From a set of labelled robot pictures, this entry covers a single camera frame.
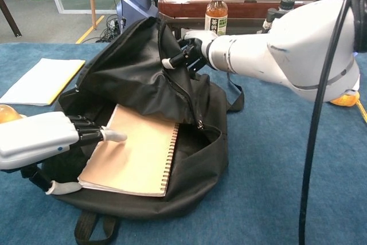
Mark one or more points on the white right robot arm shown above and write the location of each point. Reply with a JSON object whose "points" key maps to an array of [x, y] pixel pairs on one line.
{"points": [[286, 55]]}

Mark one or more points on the dark wooden furniture leg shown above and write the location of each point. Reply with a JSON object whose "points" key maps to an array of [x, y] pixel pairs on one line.
{"points": [[10, 18]]}

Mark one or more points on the black backpack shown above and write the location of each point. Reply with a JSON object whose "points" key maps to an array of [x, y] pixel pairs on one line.
{"points": [[129, 73]]}

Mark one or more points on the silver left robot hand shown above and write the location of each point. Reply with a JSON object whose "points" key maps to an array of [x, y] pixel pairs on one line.
{"points": [[34, 139]]}

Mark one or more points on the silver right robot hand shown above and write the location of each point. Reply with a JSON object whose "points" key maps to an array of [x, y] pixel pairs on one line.
{"points": [[198, 47]]}

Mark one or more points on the white notepad with yellow edge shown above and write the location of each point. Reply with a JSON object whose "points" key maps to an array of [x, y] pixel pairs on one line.
{"points": [[37, 81]]}

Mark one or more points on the wrapped golden bread bun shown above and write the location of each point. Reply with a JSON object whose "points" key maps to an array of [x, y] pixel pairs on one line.
{"points": [[8, 114]]}

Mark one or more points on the brown spiral notebook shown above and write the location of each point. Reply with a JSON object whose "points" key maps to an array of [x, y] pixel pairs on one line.
{"points": [[137, 156]]}

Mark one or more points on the blue felt table mat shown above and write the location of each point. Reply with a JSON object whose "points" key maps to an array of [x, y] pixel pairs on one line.
{"points": [[258, 170]]}

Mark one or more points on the brown tea bottle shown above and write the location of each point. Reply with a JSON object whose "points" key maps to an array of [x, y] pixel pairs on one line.
{"points": [[216, 18]]}

